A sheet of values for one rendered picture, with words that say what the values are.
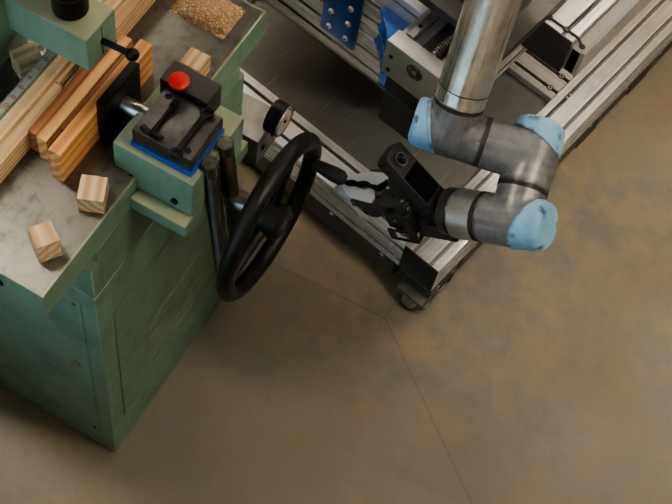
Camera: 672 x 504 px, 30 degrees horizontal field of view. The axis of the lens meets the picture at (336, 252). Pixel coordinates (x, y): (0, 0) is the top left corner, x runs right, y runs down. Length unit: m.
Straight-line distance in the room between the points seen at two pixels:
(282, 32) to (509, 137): 1.16
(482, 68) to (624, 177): 1.37
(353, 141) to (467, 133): 0.94
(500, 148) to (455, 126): 0.07
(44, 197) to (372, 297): 1.13
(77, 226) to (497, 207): 0.60
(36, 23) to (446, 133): 0.59
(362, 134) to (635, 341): 0.77
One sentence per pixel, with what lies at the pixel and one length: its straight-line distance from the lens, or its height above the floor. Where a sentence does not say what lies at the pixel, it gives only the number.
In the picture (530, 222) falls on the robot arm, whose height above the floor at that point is 0.99.
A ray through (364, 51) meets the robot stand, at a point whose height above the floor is 0.52.
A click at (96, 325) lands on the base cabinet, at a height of 0.62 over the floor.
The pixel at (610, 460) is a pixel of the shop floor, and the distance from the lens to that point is 2.73.
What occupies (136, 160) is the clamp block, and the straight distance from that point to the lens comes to 1.77.
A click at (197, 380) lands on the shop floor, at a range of 2.64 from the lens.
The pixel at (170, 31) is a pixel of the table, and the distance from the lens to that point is 1.97.
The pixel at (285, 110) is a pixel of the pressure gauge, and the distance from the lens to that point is 2.14.
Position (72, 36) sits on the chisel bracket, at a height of 1.06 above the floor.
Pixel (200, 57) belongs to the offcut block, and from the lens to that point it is 1.89.
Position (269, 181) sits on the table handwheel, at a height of 0.95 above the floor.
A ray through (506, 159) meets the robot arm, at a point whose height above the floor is 0.99.
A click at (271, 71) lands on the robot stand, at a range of 2.79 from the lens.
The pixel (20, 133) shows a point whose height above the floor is 0.94.
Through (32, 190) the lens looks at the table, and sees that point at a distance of 1.81.
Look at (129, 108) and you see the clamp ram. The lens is 1.81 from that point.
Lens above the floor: 2.44
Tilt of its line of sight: 61 degrees down
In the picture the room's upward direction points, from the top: 13 degrees clockwise
